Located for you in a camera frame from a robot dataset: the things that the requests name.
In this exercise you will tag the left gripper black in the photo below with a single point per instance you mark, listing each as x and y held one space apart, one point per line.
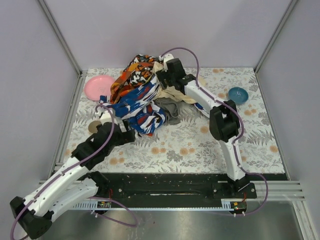
127 129

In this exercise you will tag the beige paper cup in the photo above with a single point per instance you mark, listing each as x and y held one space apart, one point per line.
93 126

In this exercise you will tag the orange camouflage cloth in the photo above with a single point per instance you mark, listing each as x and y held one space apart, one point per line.
138 72

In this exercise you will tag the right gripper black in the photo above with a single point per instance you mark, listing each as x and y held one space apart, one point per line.
163 80

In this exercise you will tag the left slotted cable duct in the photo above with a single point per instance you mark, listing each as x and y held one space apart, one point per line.
92 205

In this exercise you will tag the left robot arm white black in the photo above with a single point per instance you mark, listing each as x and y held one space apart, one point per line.
36 212

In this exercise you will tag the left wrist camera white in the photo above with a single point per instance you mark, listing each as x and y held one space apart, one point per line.
105 114

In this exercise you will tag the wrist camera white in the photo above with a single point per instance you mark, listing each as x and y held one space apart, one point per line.
105 114
165 58

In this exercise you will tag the slotted cable duct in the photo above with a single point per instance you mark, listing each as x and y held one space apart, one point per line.
234 204
92 205

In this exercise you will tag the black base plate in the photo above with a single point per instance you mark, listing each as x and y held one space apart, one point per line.
168 191

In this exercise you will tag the right slotted cable duct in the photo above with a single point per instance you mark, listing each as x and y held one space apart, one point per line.
234 204

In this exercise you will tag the floral table mat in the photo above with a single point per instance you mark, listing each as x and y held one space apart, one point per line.
188 147

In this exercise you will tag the blue white red cloth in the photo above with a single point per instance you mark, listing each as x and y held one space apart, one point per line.
140 110

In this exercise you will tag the left aluminium frame post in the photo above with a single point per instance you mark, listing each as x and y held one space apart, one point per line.
57 32

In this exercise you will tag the right aluminium frame post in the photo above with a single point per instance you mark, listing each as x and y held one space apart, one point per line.
281 24

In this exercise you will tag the aluminium front rail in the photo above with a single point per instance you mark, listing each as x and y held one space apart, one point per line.
277 190

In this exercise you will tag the pink plate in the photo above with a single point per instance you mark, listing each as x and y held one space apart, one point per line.
98 86

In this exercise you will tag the blue bowl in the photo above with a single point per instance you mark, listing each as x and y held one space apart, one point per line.
238 95

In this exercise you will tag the grey cloth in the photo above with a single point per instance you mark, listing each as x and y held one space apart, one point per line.
171 109

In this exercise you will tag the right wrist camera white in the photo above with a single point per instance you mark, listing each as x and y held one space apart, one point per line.
165 58

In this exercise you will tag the cream beige cloth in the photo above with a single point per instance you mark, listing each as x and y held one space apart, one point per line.
171 92

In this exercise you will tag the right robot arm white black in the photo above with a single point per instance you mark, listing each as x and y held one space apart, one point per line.
224 121

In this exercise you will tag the aluminium frame post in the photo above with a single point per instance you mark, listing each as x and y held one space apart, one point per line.
57 32
281 24

